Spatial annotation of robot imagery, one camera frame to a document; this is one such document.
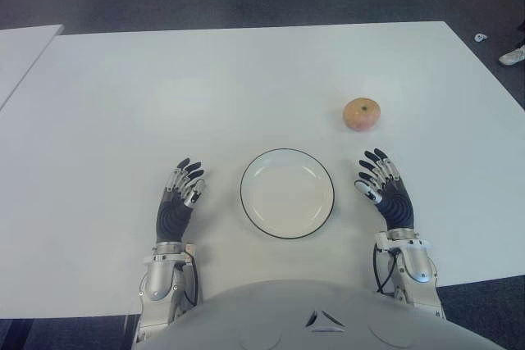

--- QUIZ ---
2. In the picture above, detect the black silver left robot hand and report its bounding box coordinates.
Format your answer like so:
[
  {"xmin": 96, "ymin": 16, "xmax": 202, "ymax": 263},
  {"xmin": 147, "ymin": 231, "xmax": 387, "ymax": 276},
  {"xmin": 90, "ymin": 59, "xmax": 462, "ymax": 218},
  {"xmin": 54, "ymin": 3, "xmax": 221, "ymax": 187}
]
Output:
[{"xmin": 155, "ymin": 157, "xmax": 206, "ymax": 243}]

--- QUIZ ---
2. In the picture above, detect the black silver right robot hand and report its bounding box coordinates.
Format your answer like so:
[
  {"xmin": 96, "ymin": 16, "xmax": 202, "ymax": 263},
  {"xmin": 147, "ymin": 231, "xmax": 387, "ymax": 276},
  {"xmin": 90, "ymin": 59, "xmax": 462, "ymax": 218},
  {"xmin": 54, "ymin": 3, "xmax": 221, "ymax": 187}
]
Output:
[{"xmin": 354, "ymin": 147, "xmax": 416, "ymax": 230}]

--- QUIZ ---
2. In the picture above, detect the yellow red apple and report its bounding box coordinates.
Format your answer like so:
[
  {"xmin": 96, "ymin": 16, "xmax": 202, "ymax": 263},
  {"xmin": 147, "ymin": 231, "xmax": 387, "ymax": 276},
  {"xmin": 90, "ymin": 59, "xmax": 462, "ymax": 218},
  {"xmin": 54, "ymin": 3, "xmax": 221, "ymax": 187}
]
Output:
[{"xmin": 342, "ymin": 97, "xmax": 382, "ymax": 133}]

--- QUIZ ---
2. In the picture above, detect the white plate with black rim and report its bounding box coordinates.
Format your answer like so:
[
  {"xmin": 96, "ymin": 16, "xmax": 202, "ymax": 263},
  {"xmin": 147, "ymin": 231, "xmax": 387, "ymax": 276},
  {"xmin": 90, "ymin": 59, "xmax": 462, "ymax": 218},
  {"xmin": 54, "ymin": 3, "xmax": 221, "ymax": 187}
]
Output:
[{"xmin": 240, "ymin": 147, "xmax": 338, "ymax": 240}]

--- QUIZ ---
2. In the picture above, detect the light grey robot torso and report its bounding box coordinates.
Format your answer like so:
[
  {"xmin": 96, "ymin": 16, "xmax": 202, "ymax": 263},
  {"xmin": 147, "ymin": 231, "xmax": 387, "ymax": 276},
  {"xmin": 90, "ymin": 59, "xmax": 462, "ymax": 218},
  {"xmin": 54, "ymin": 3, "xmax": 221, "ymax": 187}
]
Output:
[{"xmin": 130, "ymin": 279, "xmax": 508, "ymax": 350}]

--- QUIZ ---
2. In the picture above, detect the white sneaker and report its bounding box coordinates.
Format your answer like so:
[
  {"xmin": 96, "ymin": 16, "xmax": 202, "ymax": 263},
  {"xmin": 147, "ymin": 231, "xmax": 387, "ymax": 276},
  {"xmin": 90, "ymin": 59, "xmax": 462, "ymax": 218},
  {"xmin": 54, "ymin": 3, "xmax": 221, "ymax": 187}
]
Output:
[{"xmin": 498, "ymin": 46, "xmax": 525, "ymax": 66}]

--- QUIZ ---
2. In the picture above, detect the white neighbouring table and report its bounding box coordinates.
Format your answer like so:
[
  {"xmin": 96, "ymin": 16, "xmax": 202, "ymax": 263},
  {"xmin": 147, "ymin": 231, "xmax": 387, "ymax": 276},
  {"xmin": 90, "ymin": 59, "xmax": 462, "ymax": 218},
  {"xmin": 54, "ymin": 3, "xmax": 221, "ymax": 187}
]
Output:
[{"xmin": 0, "ymin": 24, "xmax": 66, "ymax": 111}]

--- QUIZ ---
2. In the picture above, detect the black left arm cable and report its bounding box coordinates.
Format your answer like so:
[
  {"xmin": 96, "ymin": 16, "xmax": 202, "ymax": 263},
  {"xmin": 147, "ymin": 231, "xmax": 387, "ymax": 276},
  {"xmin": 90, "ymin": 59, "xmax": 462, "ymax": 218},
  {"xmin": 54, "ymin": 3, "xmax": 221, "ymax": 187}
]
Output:
[{"xmin": 182, "ymin": 257, "xmax": 202, "ymax": 306}]

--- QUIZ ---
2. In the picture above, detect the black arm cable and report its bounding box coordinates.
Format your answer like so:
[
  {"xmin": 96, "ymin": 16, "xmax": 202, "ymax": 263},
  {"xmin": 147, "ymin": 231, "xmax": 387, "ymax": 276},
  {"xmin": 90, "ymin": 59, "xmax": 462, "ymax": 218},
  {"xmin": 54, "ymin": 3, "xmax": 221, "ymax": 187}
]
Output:
[
  {"xmin": 182, "ymin": 257, "xmax": 202, "ymax": 306},
  {"xmin": 372, "ymin": 243, "xmax": 407, "ymax": 296}
]

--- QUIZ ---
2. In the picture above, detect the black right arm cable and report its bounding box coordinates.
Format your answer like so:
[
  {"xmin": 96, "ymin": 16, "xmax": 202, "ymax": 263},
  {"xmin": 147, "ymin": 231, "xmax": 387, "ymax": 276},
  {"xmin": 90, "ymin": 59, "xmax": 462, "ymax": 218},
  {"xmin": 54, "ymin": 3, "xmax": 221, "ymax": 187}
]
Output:
[{"xmin": 372, "ymin": 243, "xmax": 407, "ymax": 296}]

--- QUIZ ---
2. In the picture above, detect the grey metal table frame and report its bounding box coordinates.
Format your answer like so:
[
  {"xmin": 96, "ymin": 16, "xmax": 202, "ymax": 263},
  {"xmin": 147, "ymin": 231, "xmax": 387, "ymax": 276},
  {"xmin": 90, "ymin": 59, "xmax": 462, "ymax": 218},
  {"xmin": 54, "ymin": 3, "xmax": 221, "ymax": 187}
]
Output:
[{"xmin": 122, "ymin": 313, "xmax": 143, "ymax": 343}]

